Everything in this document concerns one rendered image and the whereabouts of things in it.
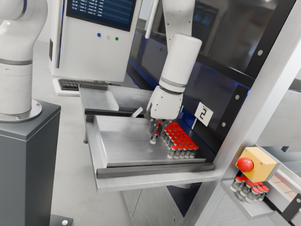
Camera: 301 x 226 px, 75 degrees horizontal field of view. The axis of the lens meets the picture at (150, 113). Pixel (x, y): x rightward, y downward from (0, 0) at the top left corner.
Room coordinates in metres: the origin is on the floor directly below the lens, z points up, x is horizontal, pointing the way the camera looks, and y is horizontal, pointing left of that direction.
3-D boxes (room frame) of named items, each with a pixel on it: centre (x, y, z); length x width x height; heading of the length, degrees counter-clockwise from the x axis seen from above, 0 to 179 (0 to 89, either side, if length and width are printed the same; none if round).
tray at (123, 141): (0.61, -0.02, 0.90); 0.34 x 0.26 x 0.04; 119
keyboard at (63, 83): (1.16, 0.39, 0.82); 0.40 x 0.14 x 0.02; 127
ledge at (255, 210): (0.51, -0.38, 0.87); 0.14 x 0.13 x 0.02; 119
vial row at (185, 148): (0.66, -0.11, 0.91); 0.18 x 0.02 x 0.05; 29
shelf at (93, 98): (0.78, 0.03, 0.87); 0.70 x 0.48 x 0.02; 29
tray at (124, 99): (0.96, 0.05, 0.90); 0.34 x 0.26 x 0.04; 119
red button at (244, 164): (0.48, -0.30, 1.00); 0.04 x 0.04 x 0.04; 29
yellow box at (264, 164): (0.51, -0.34, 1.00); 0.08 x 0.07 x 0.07; 119
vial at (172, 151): (0.57, -0.11, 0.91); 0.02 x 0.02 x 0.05
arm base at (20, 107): (0.60, 0.48, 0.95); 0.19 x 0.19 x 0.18
